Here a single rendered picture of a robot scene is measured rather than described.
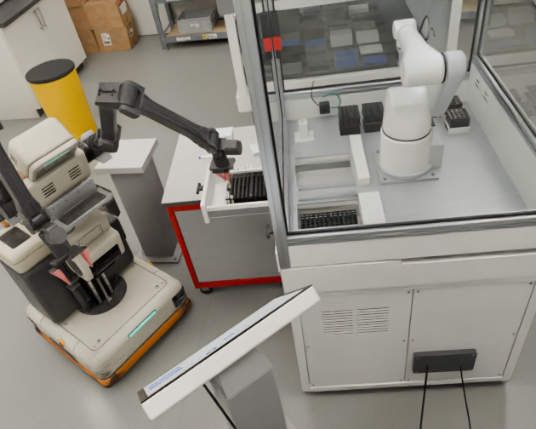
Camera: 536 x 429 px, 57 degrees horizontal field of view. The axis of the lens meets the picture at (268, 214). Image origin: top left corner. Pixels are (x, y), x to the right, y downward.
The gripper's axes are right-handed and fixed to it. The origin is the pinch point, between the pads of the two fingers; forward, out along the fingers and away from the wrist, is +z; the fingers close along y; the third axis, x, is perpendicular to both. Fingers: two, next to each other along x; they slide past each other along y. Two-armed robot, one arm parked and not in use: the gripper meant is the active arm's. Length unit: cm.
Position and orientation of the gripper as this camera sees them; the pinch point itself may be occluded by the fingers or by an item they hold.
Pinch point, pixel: (227, 179)
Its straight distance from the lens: 210.6
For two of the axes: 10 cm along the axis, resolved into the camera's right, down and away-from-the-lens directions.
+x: -1.3, 7.5, -6.5
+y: -9.7, 0.2, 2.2
